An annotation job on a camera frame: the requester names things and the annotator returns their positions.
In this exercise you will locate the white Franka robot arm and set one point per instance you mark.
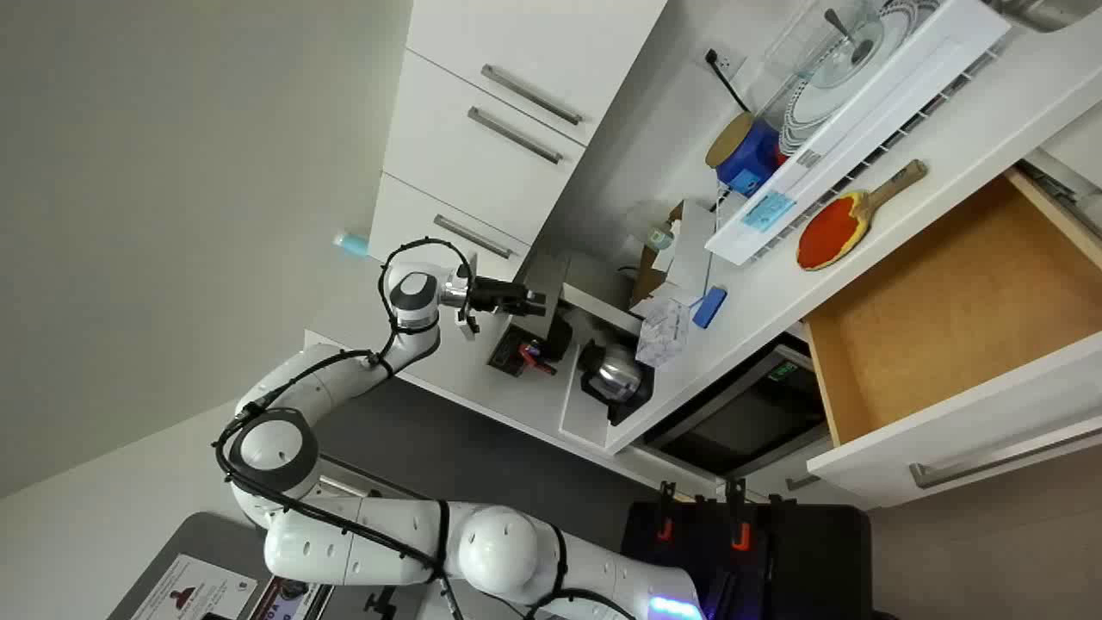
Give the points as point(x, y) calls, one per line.
point(347, 552)

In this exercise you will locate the brown paper bag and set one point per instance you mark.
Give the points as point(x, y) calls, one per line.
point(649, 262)

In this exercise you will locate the open wooden drawer white front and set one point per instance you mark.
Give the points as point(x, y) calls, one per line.
point(951, 310)

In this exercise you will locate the blue jar with tan lid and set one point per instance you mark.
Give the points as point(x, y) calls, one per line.
point(753, 157)

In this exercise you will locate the black built-in oven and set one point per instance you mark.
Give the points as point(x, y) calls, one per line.
point(744, 419)

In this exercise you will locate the small teal wall object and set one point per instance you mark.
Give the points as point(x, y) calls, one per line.
point(349, 241)

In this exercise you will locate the crumpled white bag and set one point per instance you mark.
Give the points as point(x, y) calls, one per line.
point(666, 328)

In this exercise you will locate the black cloth covered stand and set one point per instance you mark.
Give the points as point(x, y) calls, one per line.
point(794, 570)

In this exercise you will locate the small blue box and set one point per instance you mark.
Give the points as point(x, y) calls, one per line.
point(712, 307)

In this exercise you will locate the white printed paper sheet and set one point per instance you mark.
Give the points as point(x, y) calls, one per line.
point(194, 586)

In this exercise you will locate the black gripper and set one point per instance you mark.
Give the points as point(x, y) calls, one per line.
point(495, 294)

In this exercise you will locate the red table tennis paddle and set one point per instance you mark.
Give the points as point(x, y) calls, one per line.
point(831, 230)

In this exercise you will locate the black orange clamp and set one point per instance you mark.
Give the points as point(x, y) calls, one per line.
point(666, 518)
point(738, 522)

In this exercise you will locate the metal pot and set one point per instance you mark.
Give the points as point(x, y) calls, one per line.
point(1046, 9)

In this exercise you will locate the white plate with dotted rim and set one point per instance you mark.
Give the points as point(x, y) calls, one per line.
point(831, 87)

